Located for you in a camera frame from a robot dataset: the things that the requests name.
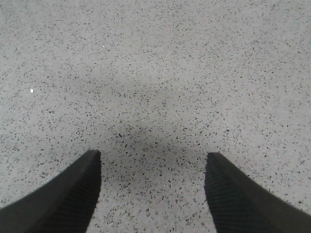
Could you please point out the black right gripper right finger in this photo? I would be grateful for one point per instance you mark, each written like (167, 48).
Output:
(239, 205)

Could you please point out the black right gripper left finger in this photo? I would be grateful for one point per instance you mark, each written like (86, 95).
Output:
(63, 205)

